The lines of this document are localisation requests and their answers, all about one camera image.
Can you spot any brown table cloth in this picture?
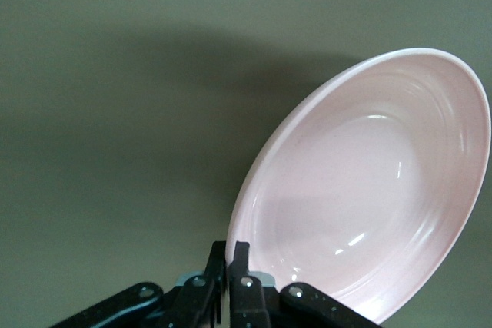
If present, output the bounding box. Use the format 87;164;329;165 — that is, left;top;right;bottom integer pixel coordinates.
0;0;492;328

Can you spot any pink plate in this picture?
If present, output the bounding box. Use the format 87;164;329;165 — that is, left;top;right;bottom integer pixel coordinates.
226;47;491;325

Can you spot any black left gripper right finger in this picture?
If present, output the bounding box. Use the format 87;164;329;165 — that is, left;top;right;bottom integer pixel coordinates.
229;241;385;328

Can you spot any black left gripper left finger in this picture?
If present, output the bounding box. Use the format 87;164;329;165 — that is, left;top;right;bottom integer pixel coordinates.
49;241;228;328

